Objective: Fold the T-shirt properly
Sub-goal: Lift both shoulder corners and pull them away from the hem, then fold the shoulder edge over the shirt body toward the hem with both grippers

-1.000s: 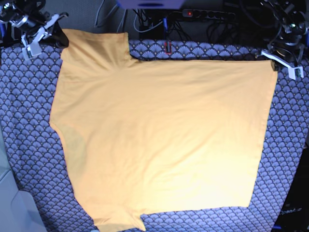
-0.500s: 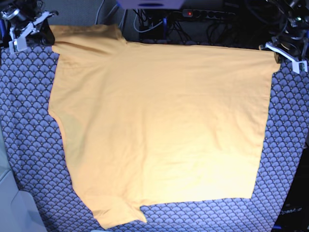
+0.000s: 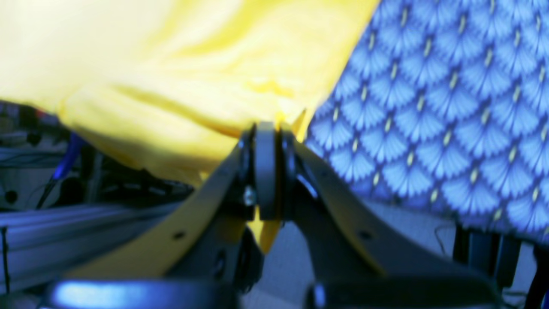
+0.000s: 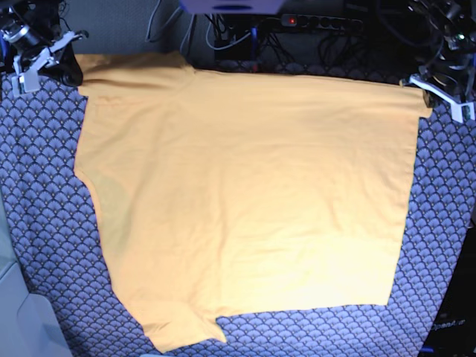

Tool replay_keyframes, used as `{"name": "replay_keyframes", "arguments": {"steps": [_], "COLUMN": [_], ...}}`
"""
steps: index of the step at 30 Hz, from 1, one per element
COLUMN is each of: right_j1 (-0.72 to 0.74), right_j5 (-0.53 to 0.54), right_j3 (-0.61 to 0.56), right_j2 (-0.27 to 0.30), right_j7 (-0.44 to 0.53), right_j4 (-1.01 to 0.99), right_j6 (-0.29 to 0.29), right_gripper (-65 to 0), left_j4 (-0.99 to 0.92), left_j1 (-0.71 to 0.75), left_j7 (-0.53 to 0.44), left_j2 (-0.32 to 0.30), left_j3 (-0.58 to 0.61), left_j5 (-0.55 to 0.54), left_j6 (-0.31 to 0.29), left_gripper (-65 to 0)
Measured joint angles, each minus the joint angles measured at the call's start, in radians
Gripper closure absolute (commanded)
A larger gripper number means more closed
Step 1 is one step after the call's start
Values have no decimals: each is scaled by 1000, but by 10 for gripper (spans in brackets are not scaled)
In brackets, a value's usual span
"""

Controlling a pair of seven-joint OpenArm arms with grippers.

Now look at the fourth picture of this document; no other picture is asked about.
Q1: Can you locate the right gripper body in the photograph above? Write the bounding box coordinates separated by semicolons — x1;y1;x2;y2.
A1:
10;30;89;97

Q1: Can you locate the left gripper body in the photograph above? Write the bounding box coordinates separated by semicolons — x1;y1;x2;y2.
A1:
399;74;475;122

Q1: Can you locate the yellow T-shirt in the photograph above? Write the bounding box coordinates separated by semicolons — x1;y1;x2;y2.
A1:
74;53;431;353

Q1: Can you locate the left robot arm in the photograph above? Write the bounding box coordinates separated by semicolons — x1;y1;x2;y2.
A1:
400;1;475;123

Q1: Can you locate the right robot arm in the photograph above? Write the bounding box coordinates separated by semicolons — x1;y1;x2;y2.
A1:
1;1;89;97

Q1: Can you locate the black power strip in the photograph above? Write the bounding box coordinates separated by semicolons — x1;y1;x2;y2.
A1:
280;14;364;33

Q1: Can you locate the blue box overhead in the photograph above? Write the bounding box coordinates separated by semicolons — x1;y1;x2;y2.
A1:
180;0;284;14

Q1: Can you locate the blue fan-patterned table cloth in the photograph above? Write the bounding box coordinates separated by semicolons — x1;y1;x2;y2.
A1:
1;77;475;356

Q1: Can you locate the black OpenArm box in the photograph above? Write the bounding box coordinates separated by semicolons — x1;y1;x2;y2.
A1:
421;228;475;356

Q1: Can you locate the white bin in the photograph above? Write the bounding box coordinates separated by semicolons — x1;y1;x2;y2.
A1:
0;200;71;357

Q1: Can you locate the blue handled clamp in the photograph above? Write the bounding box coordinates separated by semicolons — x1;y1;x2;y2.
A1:
250;26;258;62

